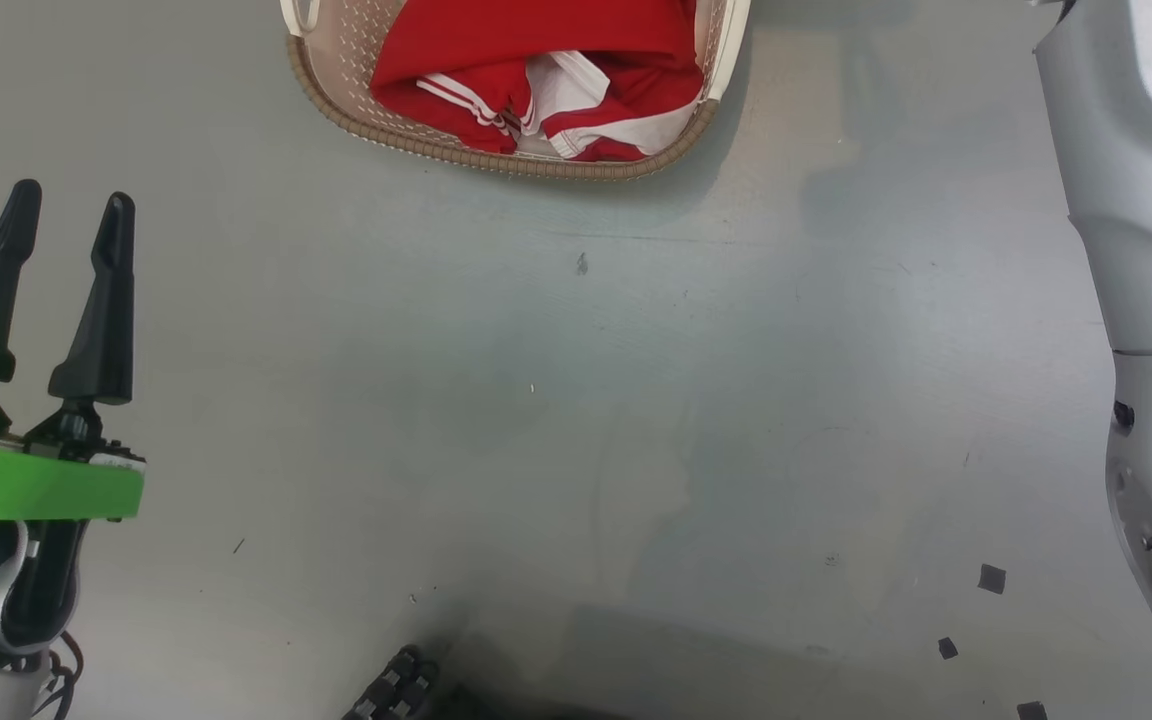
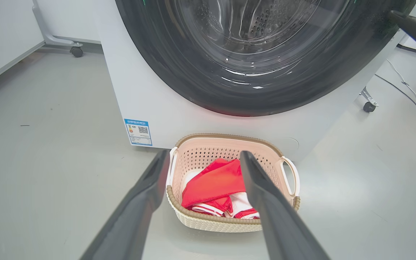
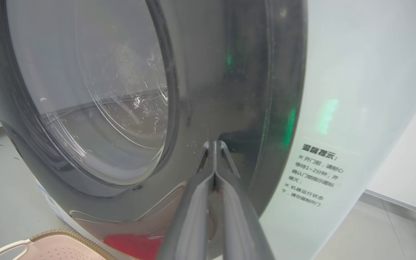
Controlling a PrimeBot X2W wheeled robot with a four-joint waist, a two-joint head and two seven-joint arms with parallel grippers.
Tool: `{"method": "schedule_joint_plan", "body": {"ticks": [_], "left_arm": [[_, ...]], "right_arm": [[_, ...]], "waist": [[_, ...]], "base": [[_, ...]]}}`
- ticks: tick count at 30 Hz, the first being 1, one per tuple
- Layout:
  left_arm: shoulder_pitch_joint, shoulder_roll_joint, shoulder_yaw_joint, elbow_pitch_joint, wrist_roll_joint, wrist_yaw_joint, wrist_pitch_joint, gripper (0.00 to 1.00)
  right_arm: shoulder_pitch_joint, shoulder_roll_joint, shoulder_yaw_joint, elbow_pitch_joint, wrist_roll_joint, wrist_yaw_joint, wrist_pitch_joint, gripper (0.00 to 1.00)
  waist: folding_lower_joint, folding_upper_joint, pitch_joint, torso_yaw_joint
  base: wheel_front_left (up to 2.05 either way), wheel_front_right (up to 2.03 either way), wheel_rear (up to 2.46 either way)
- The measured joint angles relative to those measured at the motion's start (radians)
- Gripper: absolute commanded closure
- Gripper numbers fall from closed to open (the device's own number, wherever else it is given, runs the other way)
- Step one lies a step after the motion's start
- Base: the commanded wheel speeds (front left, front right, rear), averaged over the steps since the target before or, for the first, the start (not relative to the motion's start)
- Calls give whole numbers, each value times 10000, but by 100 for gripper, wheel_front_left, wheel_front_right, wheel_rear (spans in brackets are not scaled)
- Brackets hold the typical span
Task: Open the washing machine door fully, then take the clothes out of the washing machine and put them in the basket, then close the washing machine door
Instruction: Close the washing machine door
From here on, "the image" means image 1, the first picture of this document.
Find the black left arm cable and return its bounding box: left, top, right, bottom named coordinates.
left=31, top=630, right=85, bottom=720

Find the red and white garment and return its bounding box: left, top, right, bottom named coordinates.
left=369, top=0, right=705, bottom=163

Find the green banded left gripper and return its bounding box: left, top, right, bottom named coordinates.
left=0, top=180, right=147, bottom=523

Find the cream perforated laundry basket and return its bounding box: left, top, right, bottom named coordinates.
left=279, top=0, right=752, bottom=182

